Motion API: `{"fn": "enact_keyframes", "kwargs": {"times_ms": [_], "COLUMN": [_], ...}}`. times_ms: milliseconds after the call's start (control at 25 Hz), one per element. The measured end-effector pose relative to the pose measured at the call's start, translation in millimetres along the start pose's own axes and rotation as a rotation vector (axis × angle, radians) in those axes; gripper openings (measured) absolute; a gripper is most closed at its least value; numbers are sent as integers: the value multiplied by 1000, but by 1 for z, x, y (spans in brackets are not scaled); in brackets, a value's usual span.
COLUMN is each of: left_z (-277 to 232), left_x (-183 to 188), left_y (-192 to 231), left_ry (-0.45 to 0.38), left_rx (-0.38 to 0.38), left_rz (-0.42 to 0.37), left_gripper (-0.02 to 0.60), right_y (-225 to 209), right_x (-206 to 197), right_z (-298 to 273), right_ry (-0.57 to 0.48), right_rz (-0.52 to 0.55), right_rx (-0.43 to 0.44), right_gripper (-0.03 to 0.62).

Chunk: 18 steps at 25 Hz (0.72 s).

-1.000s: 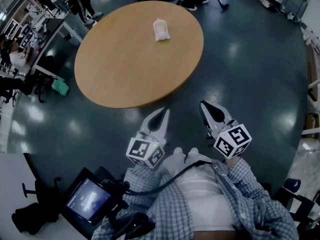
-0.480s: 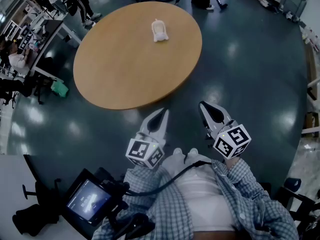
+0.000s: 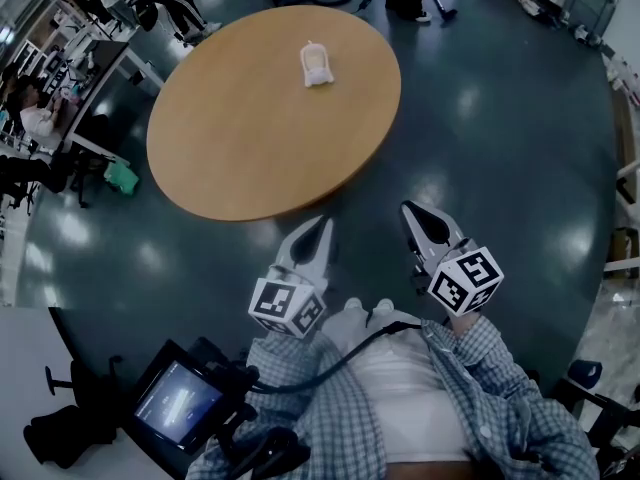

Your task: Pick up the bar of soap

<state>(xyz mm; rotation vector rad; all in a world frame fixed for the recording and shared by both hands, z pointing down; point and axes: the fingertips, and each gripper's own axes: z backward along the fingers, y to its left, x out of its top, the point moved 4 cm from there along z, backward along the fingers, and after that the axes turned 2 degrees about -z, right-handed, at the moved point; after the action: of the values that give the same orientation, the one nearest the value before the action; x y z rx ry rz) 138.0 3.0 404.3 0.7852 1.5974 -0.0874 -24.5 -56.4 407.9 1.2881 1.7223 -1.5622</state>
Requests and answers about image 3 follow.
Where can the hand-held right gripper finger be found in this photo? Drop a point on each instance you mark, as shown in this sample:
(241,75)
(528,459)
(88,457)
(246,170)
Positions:
(450,223)
(411,228)

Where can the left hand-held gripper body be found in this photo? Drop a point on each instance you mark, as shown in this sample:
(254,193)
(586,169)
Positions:
(286,300)

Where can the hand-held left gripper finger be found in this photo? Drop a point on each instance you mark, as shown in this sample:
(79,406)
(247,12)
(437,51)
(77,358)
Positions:
(290,245)
(322,248)

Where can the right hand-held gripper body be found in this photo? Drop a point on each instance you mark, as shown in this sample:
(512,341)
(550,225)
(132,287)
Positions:
(465,278)

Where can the person's left white shoe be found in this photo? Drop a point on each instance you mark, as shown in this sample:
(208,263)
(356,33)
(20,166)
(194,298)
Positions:
(353,304)

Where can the person's white shoe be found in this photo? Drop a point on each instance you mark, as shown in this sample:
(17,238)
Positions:
(384,304)
(353,304)

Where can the person's white trousers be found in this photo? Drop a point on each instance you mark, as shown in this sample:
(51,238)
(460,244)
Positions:
(350,330)

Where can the person's right white shoe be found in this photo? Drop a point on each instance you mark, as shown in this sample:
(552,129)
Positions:
(384,304)

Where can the person's checkered shirt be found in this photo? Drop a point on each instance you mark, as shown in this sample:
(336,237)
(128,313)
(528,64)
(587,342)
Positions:
(500,398)

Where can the person's white undershirt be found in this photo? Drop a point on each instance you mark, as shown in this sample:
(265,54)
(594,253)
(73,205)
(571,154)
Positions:
(415,393)

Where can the black monitor screen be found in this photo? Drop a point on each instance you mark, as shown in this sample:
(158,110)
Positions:
(175,400)

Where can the dark blue cap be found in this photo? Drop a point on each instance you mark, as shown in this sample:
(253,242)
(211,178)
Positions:
(586,372)

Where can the green bag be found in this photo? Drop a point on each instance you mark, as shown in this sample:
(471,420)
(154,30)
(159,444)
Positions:
(121,179)

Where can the vacuum cleaner wand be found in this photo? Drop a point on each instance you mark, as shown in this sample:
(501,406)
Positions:
(442,5)

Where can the black office chair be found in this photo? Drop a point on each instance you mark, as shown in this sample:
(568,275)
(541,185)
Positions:
(30,173)
(75,428)

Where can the black topped desk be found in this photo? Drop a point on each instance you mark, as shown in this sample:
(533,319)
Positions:
(100,68)

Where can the black monitor mount rig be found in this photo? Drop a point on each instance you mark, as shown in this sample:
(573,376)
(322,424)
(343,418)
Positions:
(250,418)

